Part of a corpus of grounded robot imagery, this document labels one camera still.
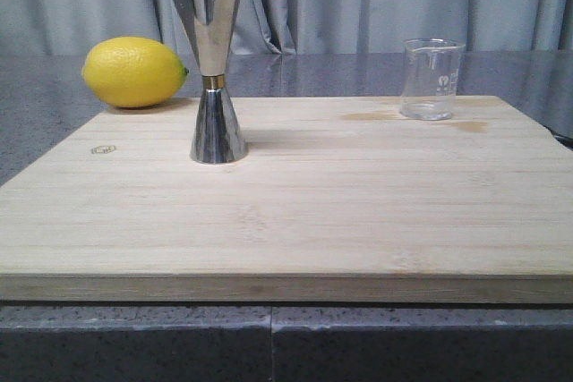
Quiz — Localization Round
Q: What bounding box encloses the glass beaker with liquid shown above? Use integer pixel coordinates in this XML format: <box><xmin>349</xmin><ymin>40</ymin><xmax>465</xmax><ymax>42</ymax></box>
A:
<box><xmin>399</xmin><ymin>38</ymin><xmax>466</xmax><ymax>121</ymax></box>

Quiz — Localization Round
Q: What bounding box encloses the steel double jigger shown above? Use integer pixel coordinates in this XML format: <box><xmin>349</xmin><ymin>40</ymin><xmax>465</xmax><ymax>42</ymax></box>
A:
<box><xmin>173</xmin><ymin>0</ymin><xmax>247</xmax><ymax>164</ymax></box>

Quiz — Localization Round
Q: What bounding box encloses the wooden cutting board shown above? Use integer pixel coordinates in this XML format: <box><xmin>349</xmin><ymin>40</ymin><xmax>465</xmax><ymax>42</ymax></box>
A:
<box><xmin>1</xmin><ymin>96</ymin><xmax>572</xmax><ymax>303</ymax></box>

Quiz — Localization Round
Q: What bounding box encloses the yellow lemon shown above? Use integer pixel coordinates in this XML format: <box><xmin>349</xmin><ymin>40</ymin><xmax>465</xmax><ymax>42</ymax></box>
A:
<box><xmin>81</xmin><ymin>37</ymin><xmax>188</xmax><ymax>108</ymax></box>

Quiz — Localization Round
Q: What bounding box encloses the grey curtain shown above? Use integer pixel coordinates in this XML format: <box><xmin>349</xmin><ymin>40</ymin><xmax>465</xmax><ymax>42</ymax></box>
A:
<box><xmin>1</xmin><ymin>0</ymin><xmax>572</xmax><ymax>55</ymax></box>

